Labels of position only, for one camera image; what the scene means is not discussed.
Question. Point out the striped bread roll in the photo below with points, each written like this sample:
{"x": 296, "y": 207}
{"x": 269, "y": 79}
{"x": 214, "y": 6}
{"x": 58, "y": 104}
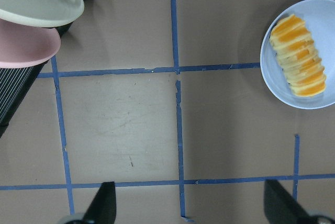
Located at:
{"x": 298, "y": 57}

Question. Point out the cream plate in rack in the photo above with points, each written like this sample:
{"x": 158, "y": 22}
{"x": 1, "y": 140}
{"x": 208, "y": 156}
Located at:
{"x": 41, "y": 13}

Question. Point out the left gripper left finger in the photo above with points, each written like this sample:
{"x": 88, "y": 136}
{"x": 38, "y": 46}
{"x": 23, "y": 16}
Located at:
{"x": 102, "y": 209}

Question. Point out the black dish rack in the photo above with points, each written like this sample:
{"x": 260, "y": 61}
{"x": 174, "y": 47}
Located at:
{"x": 15, "y": 83}

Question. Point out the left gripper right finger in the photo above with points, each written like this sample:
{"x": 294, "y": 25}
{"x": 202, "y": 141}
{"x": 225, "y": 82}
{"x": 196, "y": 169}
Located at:
{"x": 280, "y": 207}

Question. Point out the blue plate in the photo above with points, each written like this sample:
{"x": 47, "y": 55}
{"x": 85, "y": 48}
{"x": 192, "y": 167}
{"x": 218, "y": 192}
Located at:
{"x": 319, "y": 18}

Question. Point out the pink plate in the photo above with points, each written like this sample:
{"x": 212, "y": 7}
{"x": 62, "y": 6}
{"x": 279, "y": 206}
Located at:
{"x": 25, "y": 46}

